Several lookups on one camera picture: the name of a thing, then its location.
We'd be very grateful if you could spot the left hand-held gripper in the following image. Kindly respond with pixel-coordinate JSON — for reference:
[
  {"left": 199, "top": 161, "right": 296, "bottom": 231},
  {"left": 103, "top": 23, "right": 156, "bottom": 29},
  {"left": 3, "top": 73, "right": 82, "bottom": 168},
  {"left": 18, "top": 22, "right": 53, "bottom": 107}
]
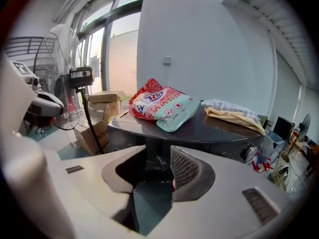
[{"left": 10, "top": 60, "right": 65, "bottom": 118}]

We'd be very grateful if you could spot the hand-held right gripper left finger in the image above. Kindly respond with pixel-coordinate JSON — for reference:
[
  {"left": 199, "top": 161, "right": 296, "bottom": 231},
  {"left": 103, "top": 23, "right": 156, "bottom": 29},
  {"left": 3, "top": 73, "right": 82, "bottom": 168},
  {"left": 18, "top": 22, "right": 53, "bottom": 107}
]
[{"left": 44, "top": 144, "right": 148, "bottom": 239}]

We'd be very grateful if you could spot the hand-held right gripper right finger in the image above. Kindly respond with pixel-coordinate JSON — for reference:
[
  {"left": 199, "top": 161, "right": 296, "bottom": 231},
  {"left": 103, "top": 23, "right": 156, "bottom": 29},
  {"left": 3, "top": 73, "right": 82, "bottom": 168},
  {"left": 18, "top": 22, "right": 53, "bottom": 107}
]
[{"left": 149, "top": 144, "right": 299, "bottom": 239}]

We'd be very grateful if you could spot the dark washing machine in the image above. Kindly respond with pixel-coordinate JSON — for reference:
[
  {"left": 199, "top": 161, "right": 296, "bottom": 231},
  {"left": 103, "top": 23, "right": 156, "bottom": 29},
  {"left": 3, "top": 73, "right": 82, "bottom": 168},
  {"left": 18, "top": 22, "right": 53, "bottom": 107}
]
[{"left": 106, "top": 101, "right": 267, "bottom": 184}]

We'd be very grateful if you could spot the red and teal detergent bag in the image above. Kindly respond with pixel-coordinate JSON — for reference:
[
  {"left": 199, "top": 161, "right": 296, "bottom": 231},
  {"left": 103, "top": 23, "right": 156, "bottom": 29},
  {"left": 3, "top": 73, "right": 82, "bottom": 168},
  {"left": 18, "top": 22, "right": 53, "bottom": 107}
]
[{"left": 128, "top": 78, "right": 201, "bottom": 133}]

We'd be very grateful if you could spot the large brown cardboard box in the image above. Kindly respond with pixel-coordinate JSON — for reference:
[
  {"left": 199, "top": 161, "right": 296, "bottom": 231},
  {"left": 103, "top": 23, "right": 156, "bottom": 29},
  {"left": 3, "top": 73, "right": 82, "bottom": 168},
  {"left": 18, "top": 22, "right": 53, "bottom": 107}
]
[{"left": 74, "top": 119, "right": 111, "bottom": 156}]

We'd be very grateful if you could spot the cardboard box with yellow tape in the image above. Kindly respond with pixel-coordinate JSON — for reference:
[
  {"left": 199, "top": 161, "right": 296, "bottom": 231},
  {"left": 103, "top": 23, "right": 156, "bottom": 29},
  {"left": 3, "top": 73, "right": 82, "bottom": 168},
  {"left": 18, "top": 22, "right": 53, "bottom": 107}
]
[{"left": 88, "top": 100, "right": 123, "bottom": 121}]

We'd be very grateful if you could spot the red cloth item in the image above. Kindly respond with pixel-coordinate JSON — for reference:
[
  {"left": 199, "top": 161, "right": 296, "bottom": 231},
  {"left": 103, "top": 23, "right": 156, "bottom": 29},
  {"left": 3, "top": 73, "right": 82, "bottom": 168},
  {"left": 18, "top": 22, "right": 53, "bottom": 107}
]
[{"left": 251, "top": 155, "right": 274, "bottom": 173}]

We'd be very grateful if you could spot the flat cardboard box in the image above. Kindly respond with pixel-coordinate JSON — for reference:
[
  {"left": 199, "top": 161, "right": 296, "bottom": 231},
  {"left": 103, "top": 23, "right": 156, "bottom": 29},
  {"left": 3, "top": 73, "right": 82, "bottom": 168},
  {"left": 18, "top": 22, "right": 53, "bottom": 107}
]
[{"left": 88, "top": 90, "right": 127, "bottom": 104}]

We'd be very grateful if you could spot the dark metal railing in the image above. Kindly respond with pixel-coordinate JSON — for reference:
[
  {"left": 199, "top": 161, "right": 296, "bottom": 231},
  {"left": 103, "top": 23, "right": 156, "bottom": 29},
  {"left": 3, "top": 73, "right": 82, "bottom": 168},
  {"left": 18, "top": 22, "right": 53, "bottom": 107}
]
[{"left": 4, "top": 36, "right": 55, "bottom": 59}]

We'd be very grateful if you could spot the white plastic box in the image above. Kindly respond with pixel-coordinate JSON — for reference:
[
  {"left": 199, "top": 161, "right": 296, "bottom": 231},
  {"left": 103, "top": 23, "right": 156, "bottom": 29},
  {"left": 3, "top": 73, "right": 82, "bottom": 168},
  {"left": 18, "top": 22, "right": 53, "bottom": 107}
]
[{"left": 265, "top": 130, "right": 285, "bottom": 149}]

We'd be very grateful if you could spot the yellow cloth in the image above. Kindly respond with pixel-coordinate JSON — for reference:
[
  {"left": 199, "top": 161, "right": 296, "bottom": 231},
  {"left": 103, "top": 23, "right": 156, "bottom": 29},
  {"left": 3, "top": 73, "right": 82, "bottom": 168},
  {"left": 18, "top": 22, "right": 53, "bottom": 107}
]
[{"left": 204, "top": 106, "right": 266, "bottom": 136}]

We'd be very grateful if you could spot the black monitor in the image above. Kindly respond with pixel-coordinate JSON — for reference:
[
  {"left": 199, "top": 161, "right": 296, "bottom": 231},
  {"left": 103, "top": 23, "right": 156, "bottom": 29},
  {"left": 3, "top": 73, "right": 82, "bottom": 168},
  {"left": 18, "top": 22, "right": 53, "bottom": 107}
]
[{"left": 272, "top": 116, "right": 296, "bottom": 142}]

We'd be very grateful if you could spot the white checkered cloth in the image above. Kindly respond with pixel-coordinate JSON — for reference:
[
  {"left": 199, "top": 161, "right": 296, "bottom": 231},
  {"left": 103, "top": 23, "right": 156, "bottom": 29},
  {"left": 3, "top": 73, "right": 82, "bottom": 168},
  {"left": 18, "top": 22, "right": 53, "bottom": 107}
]
[{"left": 200, "top": 99, "right": 261, "bottom": 124}]

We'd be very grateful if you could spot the large pedestal fan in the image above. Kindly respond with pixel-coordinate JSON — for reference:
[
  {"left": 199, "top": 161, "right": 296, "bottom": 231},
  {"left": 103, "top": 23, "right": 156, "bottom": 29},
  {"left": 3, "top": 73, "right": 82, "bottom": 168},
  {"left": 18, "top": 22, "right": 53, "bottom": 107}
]
[{"left": 33, "top": 23, "right": 105, "bottom": 156}]

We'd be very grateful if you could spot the dark window frame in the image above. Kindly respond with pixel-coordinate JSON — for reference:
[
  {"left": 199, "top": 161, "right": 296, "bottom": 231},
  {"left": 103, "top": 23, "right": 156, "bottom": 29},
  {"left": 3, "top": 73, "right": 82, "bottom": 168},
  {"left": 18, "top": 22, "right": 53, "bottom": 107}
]
[{"left": 71, "top": 0, "right": 145, "bottom": 95}]

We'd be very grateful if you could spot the small pedestal fan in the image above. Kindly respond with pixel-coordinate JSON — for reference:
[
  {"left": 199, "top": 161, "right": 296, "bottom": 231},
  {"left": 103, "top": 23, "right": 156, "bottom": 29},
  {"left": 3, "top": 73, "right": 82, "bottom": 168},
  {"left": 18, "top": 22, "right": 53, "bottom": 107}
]
[{"left": 286, "top": 113, "right": 313, "bottom": 157}]

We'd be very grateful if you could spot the white wall pipe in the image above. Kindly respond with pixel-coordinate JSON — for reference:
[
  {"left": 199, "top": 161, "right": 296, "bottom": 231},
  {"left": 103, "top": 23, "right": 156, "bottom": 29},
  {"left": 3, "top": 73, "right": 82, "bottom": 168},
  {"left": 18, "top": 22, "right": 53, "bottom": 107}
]
[{"left": 267, "top": 29, "right": 279, "bottom": 117}]

